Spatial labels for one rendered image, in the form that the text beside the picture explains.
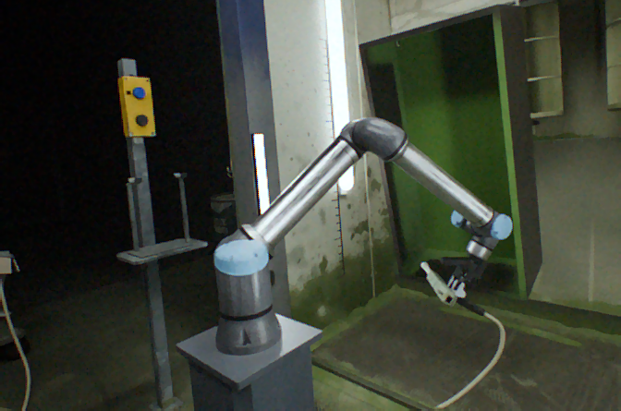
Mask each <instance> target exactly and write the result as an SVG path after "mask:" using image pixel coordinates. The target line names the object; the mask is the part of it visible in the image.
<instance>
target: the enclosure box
mask: <svg viewBox="0 0 621 411"><path fill-rule="evenodd" d="M396 41H399V46H397V45H396ZM359 54H360V61H361V66H362V71H363V77H364V82H365V87H366V92H367V97H368V103H369V109H370V114H371V117H377V118H380V119H382V120H385V121H387V122H390V123H392V124H394V125H396V126H397V127H399V128H401V129H402V130H403V131H405V132H406V133H407V134H408V141H409V142H410V143H412V144H413V145H414V146H415V147H416V148H418V149H419V150H421V151H423V152H424V153H425V154H426V156H427V157H429V158H430V159H431V160H432V161H434V162H435V163H436V164H437V165H439V166H440V167H441V168H442V169H444V170H445V171H446V172H447V173H448V174H450V175H451V176H452V177H453V178H454V179H455V180H456V181H458V182H459V183H460V184H461V185H462V186H464V187H466V188H467V189H469V190H470V191H471V192H472V193H473V194H475V195H476V196H477V197H478V198H480V199H481V200H482V201H483V203H485V204H486V205H487V206H489V207H491V208H492V209H493V210H494V211H496V212H497V213H499V214H504V215H505V216H507V217H509V219H510V220H511V223H512V229H511V232H510V234H509V235H508V236H507V237H506V238H504V239H499V240H498V242H497V244H496V245H495V247H494V249H493V253H492V254H491V256H490V258H489V259H488V260H484V261H486V262H487V263H488V265H487V267H486V268H485V270H484V272H483V273H482V275H481V277H482V278H481V281H480V282H479V284H478V286H477V287H474V286H472V285H469V284H467V283H465V282H462V283H463V284H464V286H463V288H462V289H467V290H472V291H477V292H482V293H487V294H492V295H498V296H507V298H512V299H517V300H523V301H528V299H529V295H530V291H531V289H532V287H533V285H534V282H535V280H536V278H537V275H538V273H539V270H540V268H541V266H542V242H541V231H540V220H539V208H538V196H537V185H536V174H535V162H534V149H533V138H532V127H531V116H530V93H529V82H528V70H527V57H526V46H525V35H524V24H523V13H522V6H521V5H507V4H496V5H492V6H487V7H484V8H481V9H477V11H474V12H470V13H467V14H463V15H460V16H457V17H453V18H448V19H445V20H441V21H438V22H435V23H432V24H429V25H425V26H422V27H417V28H415V29H412V30H406V31H402V32H399V33H396V34H393V35H390V36H386V37H383V38H380V39H377V40H373V41H369V42H364V43H361V44H359ZM379 162H380V167H381V172H382V178H383V183H384V193H385V197H386V203H387V210H388V214H389V220H390V225H391V230H392V236H393V240H394V246H395V253H396V262H397V268H398V272H399V277H400V278H405V279H409V280H415V281H421V282H426V283H429V280H428V279H427V276H428V273H427V272H426V271H425V270H424V269H423V268H422V266H421V264H422V263H423V262H426V263H428V265H429V268H430V269H431V270H432V271H435V272H437V273H439V274H440V276H441V277H442V278H443V280H444V281H445V282H446V285H448V282H449V280H450V277H451V275H452V274H453V272H454V271H455V269H456V267H457V265H450V266H444V265H443V264H442V263H441V258H443V257H449V258H453V257H469V258H470V256H469V255H467V253H468V251H469V250H468V249H467V247H468V245H469V242H470V241H471V239H472V238H473V235H472V234H470V233H469V232H467V231H464V230H462V229H460V228H458V227H455V226H454V225H453V224H452V221H451V218H452V214H453V212H454V210H453V209H451V208H450V207H449V206H448V205H446V204H445V202H444V201H443V200H441V199H440V198H438V197H437V196H436V195H435V194H433V193H432V192H431V191H430V190H429V189H428V188H426V187H425V186H424V185H423V184H420V183H419V182H418V181H416V180H415V179H414V178H413V177H411V176H410V175H409V174H407V173H406V172H405V171H403V170H402V169H401V168H400V167H398V166H397V165H396V164H394V163H393V162H392V161H391V162H385V161H383V160H382V159H381V158H379Z"/></svg>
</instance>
